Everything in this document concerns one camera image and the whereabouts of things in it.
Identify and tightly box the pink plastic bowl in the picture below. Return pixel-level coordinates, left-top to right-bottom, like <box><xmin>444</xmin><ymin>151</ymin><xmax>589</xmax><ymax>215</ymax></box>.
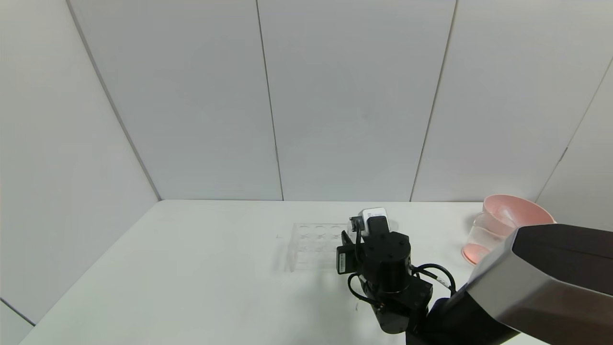
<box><xmin>483</xmin><ymin>194</ymin><xmax>556</xmax><ymax>227</ymax></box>

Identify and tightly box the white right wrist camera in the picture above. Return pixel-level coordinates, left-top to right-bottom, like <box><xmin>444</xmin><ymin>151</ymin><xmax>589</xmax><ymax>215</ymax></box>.
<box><xmin>349</xmin><ymin>207</ymin><xmax>389</xmax><ymax>238</ymax></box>

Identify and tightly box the clear acrylic test tube rack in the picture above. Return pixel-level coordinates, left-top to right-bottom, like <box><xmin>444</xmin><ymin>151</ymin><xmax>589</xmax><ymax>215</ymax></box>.
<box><xmin>286</xmin><ymin>221</ymin><xmax>365</xmax><ymax>273</ymax></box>

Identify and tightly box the clear glass beaker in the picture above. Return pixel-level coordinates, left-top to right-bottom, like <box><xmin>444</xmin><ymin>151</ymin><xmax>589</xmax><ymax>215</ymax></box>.
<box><xmin>462</xmin><ymin>211</ymin><xmax>516</xmax><ymax>265</ymax></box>

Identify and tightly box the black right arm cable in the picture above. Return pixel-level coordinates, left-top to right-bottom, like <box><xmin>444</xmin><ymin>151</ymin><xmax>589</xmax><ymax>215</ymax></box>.
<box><xmin>347</xmin><ymin>261</ymin><xmax>457</xmax><ymax>308</ymax></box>

